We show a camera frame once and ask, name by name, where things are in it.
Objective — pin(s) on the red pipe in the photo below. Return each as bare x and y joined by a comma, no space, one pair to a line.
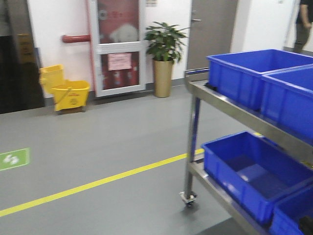
75,39

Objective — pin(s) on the blue bin cart top right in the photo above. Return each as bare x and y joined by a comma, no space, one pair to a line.
288,100

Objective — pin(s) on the blue bin cart top left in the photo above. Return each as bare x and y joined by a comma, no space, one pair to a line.
238,76

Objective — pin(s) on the blue bin cart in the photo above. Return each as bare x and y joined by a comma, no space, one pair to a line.
254,172
293,215
238,76
288,100

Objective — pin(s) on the person in dark clothes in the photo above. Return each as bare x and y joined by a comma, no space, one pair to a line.
304,24

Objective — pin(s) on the potted plant gold planter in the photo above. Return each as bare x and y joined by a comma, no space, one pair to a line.
165,47

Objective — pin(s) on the grey door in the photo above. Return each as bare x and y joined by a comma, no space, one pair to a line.
211,30

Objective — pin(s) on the yellow mop bucket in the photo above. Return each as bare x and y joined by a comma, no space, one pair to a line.
67,94

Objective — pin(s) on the fire cabinet glass door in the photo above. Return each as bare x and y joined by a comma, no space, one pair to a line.
117,47

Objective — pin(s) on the blue bin cart lower right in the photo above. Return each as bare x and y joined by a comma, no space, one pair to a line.
293,215

